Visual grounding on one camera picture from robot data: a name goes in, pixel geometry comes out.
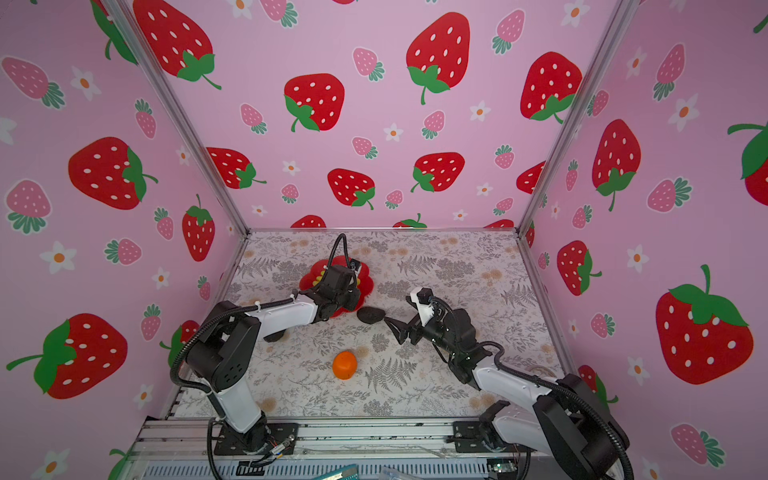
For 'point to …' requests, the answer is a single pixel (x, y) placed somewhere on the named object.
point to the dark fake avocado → (370, 315)
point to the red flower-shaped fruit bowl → (363, 276)
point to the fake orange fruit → (344, 365)
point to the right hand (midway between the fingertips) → (395, 309)
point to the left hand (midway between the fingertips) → (353, 287)
